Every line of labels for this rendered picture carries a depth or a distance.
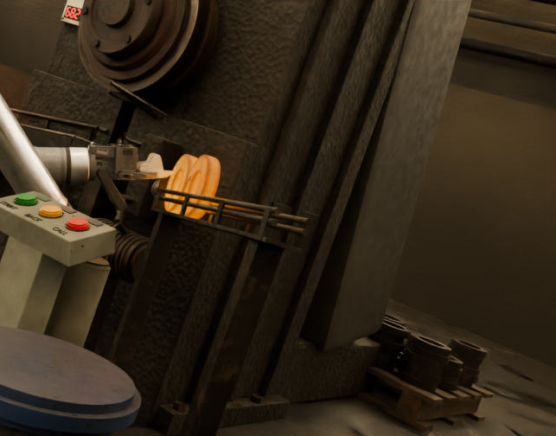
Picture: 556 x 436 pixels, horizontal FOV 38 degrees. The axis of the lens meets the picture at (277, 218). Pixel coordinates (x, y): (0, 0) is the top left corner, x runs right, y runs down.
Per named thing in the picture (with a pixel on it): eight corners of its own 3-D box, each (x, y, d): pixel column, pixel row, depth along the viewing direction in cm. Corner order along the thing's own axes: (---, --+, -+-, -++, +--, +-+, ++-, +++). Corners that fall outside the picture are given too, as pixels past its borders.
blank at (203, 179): (206, 158, 201) (194, 154, 200) (226, 158, 187) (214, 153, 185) (187, 217, 200) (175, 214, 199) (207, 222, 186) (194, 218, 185)
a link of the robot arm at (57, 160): (14, 182, 198) (14, 142, 195) (67, 182, 202) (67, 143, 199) (16, 192, 189) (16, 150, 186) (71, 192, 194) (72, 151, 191)
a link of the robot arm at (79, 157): (71, 187, 193) (67, 181, 202) (92, 187, 195) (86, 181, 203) (71, 149, 191) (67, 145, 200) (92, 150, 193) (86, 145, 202)
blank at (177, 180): (188, 157, 215) (176, 153, 214) (206, 157, 201) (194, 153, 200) (170, 213, 214) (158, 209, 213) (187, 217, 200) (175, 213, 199)
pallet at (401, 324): (214, 323, 407) (244, 241, 405) (297, 329, 475) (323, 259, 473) (423, 431, 341) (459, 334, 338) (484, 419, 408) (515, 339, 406)
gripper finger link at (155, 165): (176, 155, 202) (139, 154, 199) (175, 178, 203) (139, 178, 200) (173, 153, 205) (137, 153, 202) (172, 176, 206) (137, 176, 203)
